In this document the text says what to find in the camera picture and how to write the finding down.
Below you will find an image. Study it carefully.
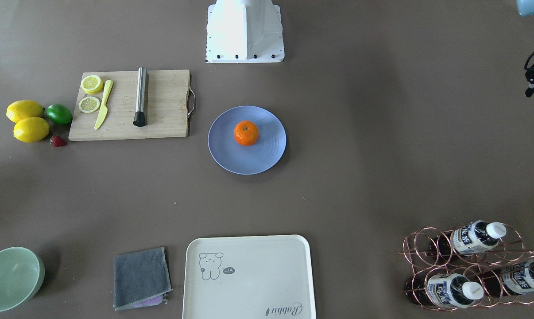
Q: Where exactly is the blue round plate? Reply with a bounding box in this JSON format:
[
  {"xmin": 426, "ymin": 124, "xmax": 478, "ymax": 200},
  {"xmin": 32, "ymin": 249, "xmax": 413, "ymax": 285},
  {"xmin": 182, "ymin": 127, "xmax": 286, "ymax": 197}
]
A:
[{"xmin": 208, "ymin": 105, "xmax": 287, "ymax": 175}]

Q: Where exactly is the orange mandarin fruit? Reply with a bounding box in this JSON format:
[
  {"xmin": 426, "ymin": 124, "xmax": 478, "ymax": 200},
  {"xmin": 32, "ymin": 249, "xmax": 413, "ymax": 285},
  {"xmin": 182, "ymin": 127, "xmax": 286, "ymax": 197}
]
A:
[{"xmin": 233, "ymin": 121, "xmax": 259, "ymax": 147}]

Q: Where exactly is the tea bottle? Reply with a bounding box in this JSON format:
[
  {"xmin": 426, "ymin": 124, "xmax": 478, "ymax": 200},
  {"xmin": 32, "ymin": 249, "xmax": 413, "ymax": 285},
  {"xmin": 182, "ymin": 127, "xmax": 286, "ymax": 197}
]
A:
[
  {"xmin": 479, "ymin": 259, "xmax": 534, "ymax": 297},
  {"xmin": 428, "ymin": 220, "xmax": 507, "ymax": 260},
  {"xmin": 403, "ymin": 274, "xmax": 485, "ymax": 310}
]

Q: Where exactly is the tea bottle middle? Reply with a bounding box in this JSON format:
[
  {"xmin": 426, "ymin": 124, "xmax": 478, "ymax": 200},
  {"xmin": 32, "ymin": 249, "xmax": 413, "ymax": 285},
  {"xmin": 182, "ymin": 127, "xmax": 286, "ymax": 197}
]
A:
[{"xmin": 403, "ymin": 274, "xmax": 485, "ymax": 310}]

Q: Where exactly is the cream rabbit tray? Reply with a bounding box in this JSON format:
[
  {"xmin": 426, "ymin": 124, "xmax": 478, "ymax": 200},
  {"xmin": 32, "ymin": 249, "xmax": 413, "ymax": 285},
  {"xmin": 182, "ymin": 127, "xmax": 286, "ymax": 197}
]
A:
[{"xmin": 182, "ymin": 234, "xmax": 317, "ymax": 319}]

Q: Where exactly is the wooden cutting board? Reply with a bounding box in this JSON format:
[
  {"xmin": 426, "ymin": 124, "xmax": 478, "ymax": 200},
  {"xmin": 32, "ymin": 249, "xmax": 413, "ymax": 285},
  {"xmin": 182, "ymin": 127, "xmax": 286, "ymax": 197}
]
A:
[{"xmin": 69, "ymin": 70, "xmax": 191, "ymax": 141}]

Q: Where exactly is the steel muddler black tip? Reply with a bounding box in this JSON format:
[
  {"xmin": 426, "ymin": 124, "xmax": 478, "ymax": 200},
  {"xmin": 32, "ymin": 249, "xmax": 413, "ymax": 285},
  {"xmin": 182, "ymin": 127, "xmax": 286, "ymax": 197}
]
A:
[{"xmin": 133, "ymin": 66, "xmax": 148, "ymax": 127}]

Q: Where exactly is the yellow plastic knife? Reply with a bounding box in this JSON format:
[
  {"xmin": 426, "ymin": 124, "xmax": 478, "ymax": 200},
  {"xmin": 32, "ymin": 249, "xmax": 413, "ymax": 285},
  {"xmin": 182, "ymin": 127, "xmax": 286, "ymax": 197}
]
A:
[{"xmin": 94, "ymin": 79, "xmax": 113, "ymax": 130}]

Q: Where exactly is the grey folded cloth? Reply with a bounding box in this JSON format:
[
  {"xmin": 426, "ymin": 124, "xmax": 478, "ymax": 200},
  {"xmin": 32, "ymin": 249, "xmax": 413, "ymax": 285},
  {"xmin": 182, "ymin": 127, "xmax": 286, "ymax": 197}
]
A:
[{"xmin": 113, "ymin": 246, "xmax": 172, "ymax": 311}]

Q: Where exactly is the lemon slice lower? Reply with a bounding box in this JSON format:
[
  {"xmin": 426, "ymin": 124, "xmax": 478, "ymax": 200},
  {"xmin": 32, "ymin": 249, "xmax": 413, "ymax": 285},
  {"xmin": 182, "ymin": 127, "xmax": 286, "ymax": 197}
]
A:
[{"xmin": 80, "ymin": 74, "xmax": 104, "ymax": 94}]

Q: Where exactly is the lemon slice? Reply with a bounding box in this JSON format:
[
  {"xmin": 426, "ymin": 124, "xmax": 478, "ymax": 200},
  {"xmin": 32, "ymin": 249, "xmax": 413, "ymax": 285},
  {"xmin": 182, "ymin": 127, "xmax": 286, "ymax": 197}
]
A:
[
  {"xmin": 77, "ymin": 96, "xmax": 101, "ymax": 113},
  {"xmin": 80, "ymin": 74, "xmax": 104, "ymax": 94}
]

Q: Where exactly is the lemon slice upper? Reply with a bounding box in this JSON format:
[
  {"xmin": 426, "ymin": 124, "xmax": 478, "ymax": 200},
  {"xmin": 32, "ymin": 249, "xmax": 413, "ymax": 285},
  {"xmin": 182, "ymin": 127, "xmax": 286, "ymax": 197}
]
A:
[{"xmin": 77, "ymin": 96, "xmax": 101, "ymax": 113}]

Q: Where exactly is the green lime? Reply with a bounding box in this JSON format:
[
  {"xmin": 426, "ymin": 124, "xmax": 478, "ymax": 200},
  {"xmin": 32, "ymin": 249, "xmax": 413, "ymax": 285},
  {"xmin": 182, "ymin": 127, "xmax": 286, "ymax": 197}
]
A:
[{"xmin": 46, "ymin": 104, "xmax": 73, "ymax": 125}]

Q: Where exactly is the red strawberry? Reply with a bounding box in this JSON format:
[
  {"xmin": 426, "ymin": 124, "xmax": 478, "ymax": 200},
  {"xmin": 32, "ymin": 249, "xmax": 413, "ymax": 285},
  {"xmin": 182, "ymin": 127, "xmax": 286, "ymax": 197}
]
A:
[{"xmin": 49, "ymin": 136, "xmax": 67, "ymax": 147}]

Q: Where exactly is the yellow lemon near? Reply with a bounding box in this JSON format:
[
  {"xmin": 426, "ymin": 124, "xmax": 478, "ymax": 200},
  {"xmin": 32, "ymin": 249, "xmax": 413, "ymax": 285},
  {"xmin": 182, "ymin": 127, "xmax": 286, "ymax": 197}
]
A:
[{"xmin": 13, "ymin": 117, "xmax": 50, "ymax": 143}]

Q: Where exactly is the yellow lemon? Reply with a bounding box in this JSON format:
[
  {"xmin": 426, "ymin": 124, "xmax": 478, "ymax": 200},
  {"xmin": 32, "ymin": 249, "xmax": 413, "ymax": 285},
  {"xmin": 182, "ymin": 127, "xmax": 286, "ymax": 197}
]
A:
[
  {"xmin": 13, "ymin": 117, "xmax": 50, "ymax": 143},
  {"xmin": 6, "ymin": 100, "xmax": 44, "ymax": 123}
]

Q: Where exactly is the yellow lemon far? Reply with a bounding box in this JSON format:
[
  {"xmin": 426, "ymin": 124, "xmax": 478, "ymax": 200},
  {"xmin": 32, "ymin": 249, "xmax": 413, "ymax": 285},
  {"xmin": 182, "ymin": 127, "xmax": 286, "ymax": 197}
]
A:
[{"xmin": 6, "ymin": 100, "xmax": 44, "ymax": 123}]

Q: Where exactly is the green bowl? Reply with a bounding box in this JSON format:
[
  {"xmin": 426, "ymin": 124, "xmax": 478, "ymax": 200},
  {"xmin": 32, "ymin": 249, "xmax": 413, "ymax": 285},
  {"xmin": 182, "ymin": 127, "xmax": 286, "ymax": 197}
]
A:
[{"xmin": 0, "ymin": 247, "xmax": 46, "ymax": 312}]

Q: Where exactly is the copper wire bottle rack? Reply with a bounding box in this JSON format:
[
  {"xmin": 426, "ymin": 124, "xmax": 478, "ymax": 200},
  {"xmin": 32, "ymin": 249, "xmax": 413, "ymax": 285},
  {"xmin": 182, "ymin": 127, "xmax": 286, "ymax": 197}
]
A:
[{"xmin": 401, "ymin": 225, "xmax": 534, "ymax": 311}]

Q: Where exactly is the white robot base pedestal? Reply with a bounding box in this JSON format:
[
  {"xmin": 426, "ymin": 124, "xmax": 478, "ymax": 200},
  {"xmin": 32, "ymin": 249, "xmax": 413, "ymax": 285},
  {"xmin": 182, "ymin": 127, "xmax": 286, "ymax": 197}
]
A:
[{"xmin": 205, "ymin": 0, "xmax": 285, "ymax": 63}]

